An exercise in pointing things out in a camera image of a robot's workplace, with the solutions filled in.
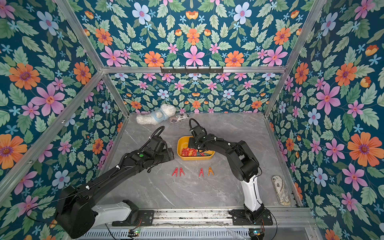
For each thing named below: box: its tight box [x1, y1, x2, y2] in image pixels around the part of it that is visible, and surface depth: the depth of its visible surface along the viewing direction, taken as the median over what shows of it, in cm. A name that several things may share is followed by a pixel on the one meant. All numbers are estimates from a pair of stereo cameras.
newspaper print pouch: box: [169, 113, 190, 124], surface depth 117 cm
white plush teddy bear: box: [136, 103, 177, 126], surface depth 110 cm
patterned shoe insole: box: [271, 175, 291, 206], surface depth 81 cm
